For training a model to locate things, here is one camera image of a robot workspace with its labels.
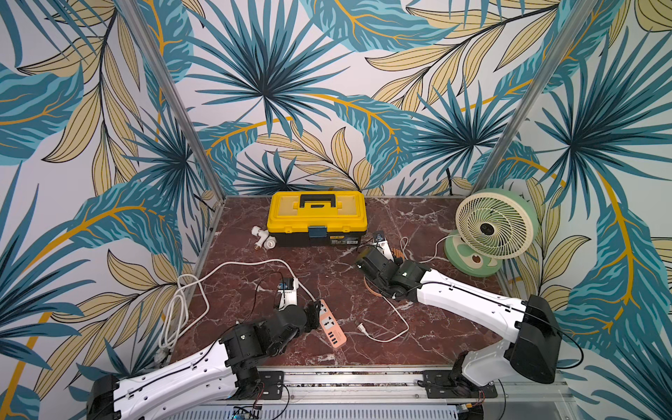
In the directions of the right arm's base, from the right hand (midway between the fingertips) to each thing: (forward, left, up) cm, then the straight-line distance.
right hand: (381, 261), depth 81 cm
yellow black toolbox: (+17, +20, +1) cm, 26 cm away
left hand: (-12, +22, -4) cm, 26 cm away
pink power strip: (-15, +16, -13) cm, 26 cm away
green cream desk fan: (+8, -35, +7) cm, 36 cm away
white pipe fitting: (+19, +41, -13) cm, 48 cm away
